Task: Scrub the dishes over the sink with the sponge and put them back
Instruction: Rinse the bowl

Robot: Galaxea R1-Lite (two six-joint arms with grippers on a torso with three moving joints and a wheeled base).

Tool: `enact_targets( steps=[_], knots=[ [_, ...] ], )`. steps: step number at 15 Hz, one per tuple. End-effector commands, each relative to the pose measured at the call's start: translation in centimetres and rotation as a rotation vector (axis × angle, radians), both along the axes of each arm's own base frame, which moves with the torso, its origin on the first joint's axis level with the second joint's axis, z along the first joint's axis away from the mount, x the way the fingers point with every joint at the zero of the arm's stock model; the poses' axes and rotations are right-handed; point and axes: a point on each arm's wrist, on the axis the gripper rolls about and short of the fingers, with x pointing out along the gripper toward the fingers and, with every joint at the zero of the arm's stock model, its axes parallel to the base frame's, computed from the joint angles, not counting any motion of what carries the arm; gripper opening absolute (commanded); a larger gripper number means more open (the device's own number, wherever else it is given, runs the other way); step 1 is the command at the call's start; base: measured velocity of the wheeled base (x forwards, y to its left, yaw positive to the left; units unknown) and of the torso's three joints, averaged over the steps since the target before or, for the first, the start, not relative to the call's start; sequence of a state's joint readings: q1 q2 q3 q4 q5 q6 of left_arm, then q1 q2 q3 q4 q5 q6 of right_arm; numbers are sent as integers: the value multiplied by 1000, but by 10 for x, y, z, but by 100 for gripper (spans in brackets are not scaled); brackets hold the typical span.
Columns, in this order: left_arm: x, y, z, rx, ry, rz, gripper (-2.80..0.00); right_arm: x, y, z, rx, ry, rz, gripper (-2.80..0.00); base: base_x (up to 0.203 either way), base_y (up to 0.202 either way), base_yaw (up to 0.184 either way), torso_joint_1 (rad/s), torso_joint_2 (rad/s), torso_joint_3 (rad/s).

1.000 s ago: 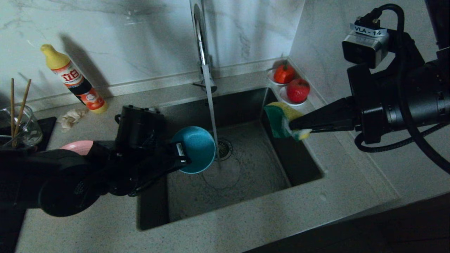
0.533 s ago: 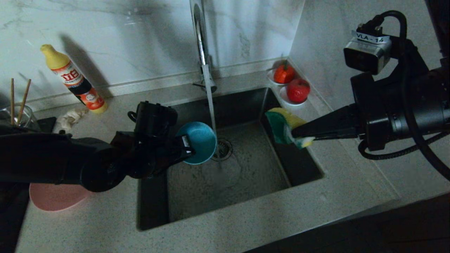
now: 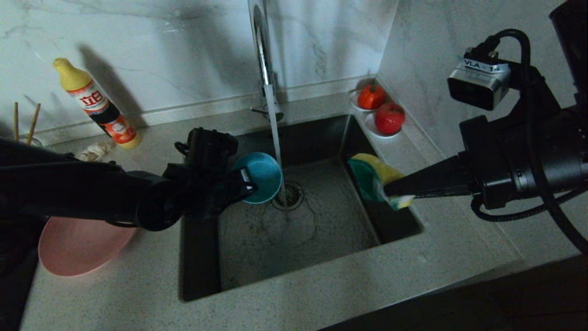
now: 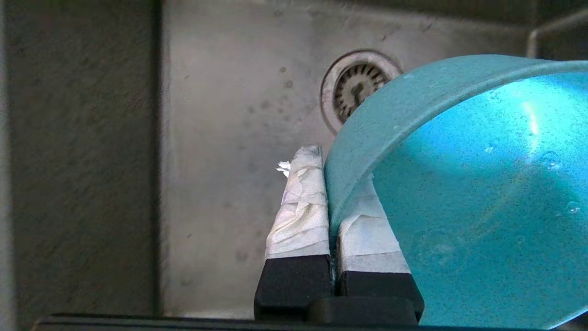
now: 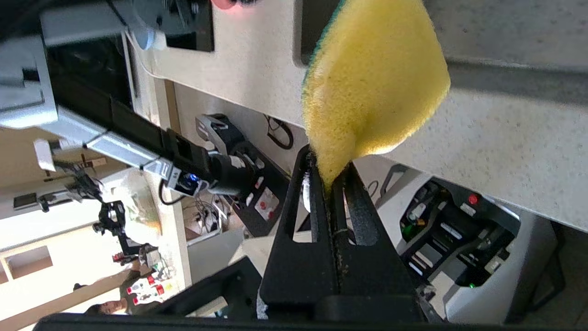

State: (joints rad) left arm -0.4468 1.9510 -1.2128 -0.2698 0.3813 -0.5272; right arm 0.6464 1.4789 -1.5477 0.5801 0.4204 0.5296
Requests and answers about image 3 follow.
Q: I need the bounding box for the teal plastic bowl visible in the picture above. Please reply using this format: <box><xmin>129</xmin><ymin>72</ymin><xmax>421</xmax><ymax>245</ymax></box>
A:
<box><xmin>232</xmin><ymin>152</ymin><xmax>283</xmax><ymax>204</ymax></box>

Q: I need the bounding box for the yellow green sponge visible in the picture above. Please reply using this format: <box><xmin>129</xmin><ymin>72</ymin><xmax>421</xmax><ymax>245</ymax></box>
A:
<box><xmin>348</xmin><ymin>153</ymin><xmax>415</xmax><ymax>211</ymax></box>

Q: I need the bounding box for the orange dish soap bottle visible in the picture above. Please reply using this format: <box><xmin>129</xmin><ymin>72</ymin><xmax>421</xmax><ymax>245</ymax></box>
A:
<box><xmin>52</xmin><ymin>58</ymin><xmax>141</xmax><ymax>149</ymax></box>

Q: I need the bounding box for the pink plastic plate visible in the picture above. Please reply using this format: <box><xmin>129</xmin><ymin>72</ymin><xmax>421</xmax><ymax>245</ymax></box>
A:
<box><xmin>38</xmin><ymin>216</ymin><xmax>138</xmax><ymax>277</ymax></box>

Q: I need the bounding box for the stainless steel sink basin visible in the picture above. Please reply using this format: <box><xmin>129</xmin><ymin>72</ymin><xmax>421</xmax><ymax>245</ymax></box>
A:
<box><xmin>181</xmin><ymin>115</ymin><xmax>422</xmax><ymax>302</ymax></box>

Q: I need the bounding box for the chrome sink faucet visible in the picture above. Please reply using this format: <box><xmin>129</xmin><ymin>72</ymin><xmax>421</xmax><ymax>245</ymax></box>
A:
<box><xmin>247</xmin><ymin>0</ymin><xmax>284</xmax><ymax>124</ymax></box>

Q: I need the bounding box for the red toy apple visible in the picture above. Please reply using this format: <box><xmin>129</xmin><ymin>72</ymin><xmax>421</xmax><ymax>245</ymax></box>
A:
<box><xmin>374</xmin><ymin>103</ymin><xmax>406</xmax><ymax>135</ymax></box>

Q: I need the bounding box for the small white round dish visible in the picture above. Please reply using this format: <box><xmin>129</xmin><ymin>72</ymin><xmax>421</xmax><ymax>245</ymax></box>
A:
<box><xmin>364</xmin><ymin>113</ymin><xmax>401</xmax><ymax>140</ymax></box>
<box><xmin>350</xmin><ymin>90</ymin><xmax>384</xmax><ymax>114</ymax></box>

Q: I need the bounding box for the round metal drain strainer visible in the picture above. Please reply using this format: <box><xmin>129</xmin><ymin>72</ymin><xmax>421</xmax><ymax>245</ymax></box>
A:
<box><xmin>271</xmin><ymin>181</ymin><xmax>305</xmax><ymax>211</ymax></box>

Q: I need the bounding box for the orange-red toy tomato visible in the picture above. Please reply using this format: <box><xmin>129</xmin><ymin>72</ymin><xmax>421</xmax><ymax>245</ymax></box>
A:
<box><xmin>357</xmin><ymin>82</ymin><xmax>386</xmax><ymax>111</ymax></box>

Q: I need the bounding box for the crumpled white paper tissue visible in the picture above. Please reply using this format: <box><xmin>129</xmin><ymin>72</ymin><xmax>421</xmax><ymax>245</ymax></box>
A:
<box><xmin>76</xmin><ymin>141</ymin><xmax>115</xmax><ymax>161</ymax></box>

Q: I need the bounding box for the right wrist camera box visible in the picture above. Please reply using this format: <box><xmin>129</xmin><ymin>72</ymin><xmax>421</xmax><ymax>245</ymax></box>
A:
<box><xmin>448</xmin><ymin>57</ymin><xmax>511</xmax><ymax>111</ymax></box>

